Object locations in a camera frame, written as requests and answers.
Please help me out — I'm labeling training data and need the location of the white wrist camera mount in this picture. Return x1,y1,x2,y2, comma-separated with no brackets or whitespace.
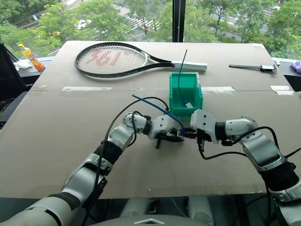
148,114,174,140
190,109,217,144

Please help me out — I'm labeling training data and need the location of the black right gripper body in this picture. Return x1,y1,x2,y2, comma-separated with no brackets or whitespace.
195,129,212,147

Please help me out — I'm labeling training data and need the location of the blue cable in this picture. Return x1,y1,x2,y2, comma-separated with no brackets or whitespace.
177,48,189,105
132,94,184,130

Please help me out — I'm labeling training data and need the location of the purple crumpled wrapper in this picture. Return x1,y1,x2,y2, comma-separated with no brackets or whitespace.
290,60,301,74

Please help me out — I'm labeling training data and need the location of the white parked car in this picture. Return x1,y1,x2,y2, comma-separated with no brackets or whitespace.
76,19,93,31

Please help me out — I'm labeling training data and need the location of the black and white tennis racket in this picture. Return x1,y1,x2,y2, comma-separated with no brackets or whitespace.
74,42,208,79

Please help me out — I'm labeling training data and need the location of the short white tape strip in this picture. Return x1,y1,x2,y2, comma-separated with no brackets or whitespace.
270,85,294,96

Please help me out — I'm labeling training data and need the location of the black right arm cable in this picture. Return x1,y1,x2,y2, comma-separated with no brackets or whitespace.
197,126,281,161

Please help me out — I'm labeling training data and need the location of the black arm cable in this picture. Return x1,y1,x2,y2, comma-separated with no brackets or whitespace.
197,126,281,161
81,96,171,226

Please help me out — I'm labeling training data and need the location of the green plastic bin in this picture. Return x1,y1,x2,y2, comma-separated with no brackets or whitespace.
168,72,204,117

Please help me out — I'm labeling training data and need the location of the black flat hand tool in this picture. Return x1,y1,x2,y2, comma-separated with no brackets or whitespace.
229,64,279,76

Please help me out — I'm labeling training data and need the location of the long clear tape strip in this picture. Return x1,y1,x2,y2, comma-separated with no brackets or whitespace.
62,86,113,92

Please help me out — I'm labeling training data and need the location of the white crumpled tissue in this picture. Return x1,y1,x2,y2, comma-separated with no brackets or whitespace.
13,59,32,71

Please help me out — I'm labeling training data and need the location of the orange drink bottle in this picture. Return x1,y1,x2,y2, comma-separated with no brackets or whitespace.
17,43,46,72

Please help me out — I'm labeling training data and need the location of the dark window frame post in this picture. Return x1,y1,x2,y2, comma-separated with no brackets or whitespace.
172,0,185,43

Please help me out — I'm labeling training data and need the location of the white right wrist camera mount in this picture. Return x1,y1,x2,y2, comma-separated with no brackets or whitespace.
190,109,217,144

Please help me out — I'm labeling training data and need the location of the white rounded robot shape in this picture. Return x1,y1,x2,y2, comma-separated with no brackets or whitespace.
187,196,215,226

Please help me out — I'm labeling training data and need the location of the silver robot torso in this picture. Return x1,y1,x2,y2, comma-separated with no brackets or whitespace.
89,214,196,226

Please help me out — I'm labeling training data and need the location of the medium clear tape strip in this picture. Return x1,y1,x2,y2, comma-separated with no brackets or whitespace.
201,86,236,93

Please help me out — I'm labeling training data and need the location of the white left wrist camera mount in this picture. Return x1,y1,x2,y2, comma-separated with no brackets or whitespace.
148,114,174,140

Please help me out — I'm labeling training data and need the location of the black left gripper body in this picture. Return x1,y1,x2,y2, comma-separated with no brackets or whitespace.
154,131,176,150

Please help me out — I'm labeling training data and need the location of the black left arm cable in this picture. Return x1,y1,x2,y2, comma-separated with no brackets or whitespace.
81,96,171,226

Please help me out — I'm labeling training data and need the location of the black fabric object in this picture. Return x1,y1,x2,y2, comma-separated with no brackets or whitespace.
0,41,29,124

